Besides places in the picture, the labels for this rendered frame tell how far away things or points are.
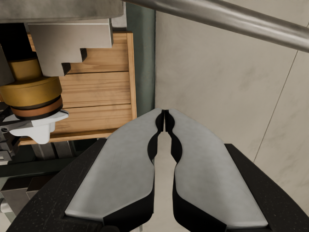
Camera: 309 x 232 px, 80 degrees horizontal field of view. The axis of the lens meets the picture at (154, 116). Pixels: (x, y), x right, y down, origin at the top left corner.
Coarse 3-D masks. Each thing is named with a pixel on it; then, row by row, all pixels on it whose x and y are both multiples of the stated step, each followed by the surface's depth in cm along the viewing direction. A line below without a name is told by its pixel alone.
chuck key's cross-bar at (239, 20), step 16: (128, 0) 9; (144, 0) 8; (160, 0) 8; (176, 0) 9; (192, 0) 9; (208, 0) 9; (192, 16) 9; (208, 16) 9; (224, 16) 9; (240, 16) 9; (256, 16) 9; (240, 32) 10; (256, 32) 10; (272, 32) 10; (288, 32) 10; (304, 32) 10; (304, 48) 11
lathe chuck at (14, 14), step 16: (0, 0) 13; (16, 0) 14; (32, 0) 14; (48, 0) 15; (64, 0) 16; (80, 0) 17; (96, 0) 18; (112, 0) 21; (0, 16) 13; (16, 16) 14; (32, 16) 15; (48, 16) 15; (64, 16) 16; (80, 16) 17; (96, 16) 19; (112, 16) 21
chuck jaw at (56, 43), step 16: (32, 32) 25; (48, 32) 25; (64, 32) 25; (80, 32) 25; (96, 32) 26; (112, 32) 29; (48, 48) 26; (64, 48) 26; (80, 48) 27; (48, 64) 27; (64, 64) 28
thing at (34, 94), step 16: (16, 64) 25; (32, 64) 27; (16, 80) 26; (32, 80) 27; (48, 80) 28; (16, 96) 27; (32, 96) 27; (48, 96) 29; (16, 112) 29; (32, 112) 29; (48, 112) 30
